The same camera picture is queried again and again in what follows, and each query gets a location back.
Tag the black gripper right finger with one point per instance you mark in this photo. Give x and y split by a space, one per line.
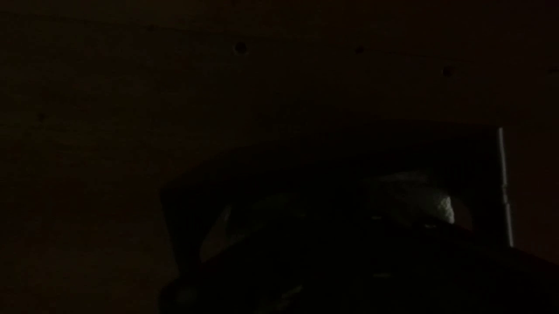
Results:
482 273

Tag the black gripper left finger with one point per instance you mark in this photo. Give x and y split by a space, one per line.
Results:
216 236

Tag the dark cup with white item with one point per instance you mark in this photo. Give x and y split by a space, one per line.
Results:
325 158

